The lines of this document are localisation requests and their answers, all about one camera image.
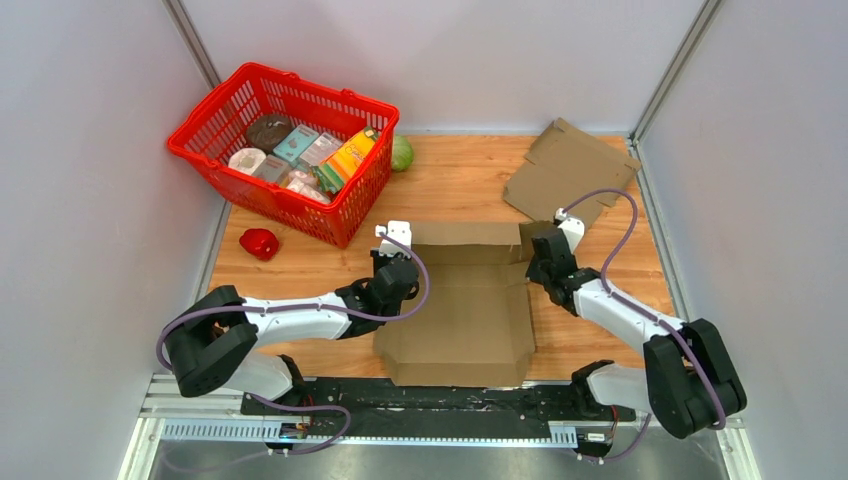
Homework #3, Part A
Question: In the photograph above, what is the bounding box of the large brown cardboard box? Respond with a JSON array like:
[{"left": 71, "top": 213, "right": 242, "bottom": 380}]
[{"left": 374, "top": 221, "right": 550, "bottom": 387}]

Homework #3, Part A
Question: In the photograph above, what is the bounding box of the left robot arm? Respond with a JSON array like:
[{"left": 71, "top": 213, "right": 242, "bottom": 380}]
[{"left": 156, "top": 252, "right": 430, "bottom": 415}]

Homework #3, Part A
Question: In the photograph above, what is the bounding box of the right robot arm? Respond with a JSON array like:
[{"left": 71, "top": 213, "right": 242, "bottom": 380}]
[{"left": 527, "top": 226, "right": 748, "bottom": 439}]

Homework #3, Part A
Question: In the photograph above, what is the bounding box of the grey small box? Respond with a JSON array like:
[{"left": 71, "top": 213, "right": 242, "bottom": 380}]
[{"left": 296, "top": 133, "right": 343, "bottom": 172}]

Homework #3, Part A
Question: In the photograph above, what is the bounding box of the grey pink box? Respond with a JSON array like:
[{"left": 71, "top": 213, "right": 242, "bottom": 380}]
[{"left": 251, "top": 155, "right": 292, "bottom": 185}]

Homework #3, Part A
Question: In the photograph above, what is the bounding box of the teal small box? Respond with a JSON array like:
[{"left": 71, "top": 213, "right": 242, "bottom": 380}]
[{"left": 272, "top": 125, "right": 320, "bottom": 166}]

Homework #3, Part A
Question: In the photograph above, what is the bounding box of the small flat cardboard sheet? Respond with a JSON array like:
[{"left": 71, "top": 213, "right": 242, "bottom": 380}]
[{"left": 502, "top": 118, "right": 641, "bottom": 227}]

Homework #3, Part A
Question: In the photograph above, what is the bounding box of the green carton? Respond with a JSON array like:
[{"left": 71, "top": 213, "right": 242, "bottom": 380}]
[{"left": 312, "top": 164, "right": 345, "bottom": 195}]

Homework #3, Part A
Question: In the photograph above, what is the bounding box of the green cabbage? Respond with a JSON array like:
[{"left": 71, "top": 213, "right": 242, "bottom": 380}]
[{"left": 391, "top": 135, "right": 415, "bottom": 172}]

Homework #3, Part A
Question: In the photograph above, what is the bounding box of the yellow orange juice carton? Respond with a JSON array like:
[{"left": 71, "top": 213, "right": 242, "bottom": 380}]
[{"left": 324, "top": 126, "right": 379, "bottom": 185}]

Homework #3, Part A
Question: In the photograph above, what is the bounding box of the red bell pepper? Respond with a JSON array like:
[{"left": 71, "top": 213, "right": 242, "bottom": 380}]
[{"left": 239, "top": 228, "right": 280, "bottom": 261}]

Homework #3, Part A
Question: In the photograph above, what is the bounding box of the pink white packet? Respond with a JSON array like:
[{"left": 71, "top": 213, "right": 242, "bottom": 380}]
[{"left": 285, "top": 170, "right": 331, "bottom": 204}]

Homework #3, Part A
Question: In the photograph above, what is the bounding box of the white round roll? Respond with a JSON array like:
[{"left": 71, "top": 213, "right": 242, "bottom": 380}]
[{"left": 227, "top": 147, "right": 267, "bottom": 176}]

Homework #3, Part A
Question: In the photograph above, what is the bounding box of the red plastic shopping basket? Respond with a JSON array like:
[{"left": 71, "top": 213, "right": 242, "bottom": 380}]
[{"left": 166, "top": 62, "right": 400, "bottom": 248}]

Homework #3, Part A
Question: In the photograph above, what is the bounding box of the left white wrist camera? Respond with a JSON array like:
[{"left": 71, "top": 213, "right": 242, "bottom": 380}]
[{"left": 375, "top": 220, "right": 412, "bottom": 259}]

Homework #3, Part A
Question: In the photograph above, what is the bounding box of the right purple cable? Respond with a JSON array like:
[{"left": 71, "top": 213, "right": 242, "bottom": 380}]
[{"left": 561, "top": 188, "right": 729, "bottom": 464}]

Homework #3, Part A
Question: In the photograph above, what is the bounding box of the purple cable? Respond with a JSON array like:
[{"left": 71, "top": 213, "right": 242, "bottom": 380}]
[
  {"left": 561, "top": 188, "right": 729, "bottom": 464},
  {"left": 155, "top": 233, "right": 432, "bottom": 458}
]

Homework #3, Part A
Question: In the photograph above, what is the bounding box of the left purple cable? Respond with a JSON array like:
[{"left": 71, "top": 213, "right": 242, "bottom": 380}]
[{"left": 155, "top": 233, "right": 432, "bottom": 458}]

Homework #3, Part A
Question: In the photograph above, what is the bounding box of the aluminium frame post right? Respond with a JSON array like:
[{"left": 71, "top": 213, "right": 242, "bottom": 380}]
[{"left": 629, "top": 0, "right": 724, "bottom": 146}]

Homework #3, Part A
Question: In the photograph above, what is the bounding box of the aluminium frame post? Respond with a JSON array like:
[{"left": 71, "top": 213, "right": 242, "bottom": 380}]
[
  {"left": 162, "top": 0, "right": 222, "bottom": 89},
  {"left": 629, "top": 0, "right": 724, "bottom": 146}
]

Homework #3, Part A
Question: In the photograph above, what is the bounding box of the aluminium frame post left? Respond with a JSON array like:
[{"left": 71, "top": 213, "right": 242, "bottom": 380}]
[{"left": 162, "top": 0, "right": 222, "bottom": 89}]

